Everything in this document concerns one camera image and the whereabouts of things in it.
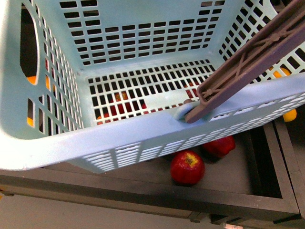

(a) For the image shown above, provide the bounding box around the light blue plastic basket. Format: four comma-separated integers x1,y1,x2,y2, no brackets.
0,0,305,173

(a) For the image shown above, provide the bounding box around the brown basket handle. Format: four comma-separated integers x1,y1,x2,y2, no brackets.
185,0,305,124

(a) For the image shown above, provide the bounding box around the red apple under basket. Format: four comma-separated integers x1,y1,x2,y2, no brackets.
110,91,147,119

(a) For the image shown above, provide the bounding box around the yellow lemon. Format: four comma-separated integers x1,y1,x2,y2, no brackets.
283,109,297,123

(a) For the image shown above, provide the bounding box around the red apple yellow top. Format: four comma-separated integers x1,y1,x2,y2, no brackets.
170,149,205,185

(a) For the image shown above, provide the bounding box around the black display tray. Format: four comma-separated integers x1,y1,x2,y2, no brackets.
0,119,305,225

